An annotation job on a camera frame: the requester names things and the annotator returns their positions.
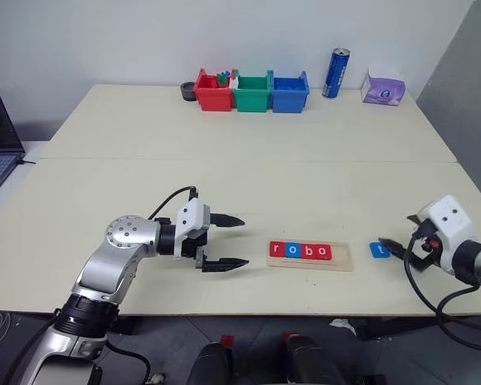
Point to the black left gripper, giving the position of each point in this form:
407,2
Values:
196,244

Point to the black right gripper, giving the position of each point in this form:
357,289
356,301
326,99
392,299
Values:
425,256

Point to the blue letter t block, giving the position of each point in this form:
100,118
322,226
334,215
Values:
378,250

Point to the letter b block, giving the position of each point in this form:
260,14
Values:
307,250

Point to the red letter o block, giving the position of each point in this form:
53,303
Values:
322,251

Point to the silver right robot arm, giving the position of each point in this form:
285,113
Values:
479,262

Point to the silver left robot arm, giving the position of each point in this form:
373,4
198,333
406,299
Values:
116,256

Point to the red letter r block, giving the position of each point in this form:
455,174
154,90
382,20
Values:
277,249

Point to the blue letter o block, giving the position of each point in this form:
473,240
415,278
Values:
292,250

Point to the light wooden letter tray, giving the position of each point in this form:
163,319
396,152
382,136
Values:
340,260

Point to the white crumpled scrap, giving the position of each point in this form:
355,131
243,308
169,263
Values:
343,325

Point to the dark rounded shape, red tag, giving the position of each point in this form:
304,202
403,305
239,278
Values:
212,365
308,361

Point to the purple tissue box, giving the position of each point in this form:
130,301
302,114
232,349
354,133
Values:
382,90

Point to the red plastic storage bin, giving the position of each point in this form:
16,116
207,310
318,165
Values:
212,96

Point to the green plastic storage bin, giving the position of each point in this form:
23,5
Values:
251,94

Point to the blue plastic storage bin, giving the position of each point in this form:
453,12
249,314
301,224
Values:
289,94

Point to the small coloured toy pieces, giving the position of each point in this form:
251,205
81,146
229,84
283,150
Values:
223,78

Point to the tall blue drink can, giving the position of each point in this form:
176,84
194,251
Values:
335,74

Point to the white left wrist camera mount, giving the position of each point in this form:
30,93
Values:
190,218

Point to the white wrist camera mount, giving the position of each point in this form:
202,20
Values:
451,224
190,218

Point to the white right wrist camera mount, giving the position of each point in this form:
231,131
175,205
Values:
451,224

